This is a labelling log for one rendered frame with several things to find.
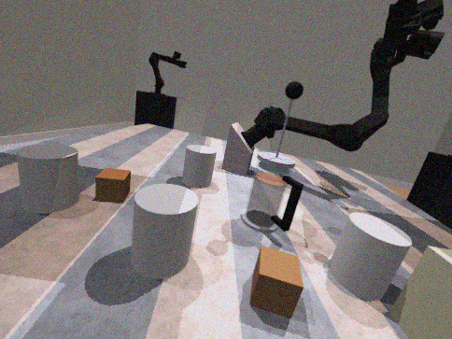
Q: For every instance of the brown cube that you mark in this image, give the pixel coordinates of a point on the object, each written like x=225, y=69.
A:
x=277, y=282
x=112, y=185

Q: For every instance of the glass french press with black handle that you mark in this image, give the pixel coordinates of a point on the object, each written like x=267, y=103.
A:
x=270, y=182

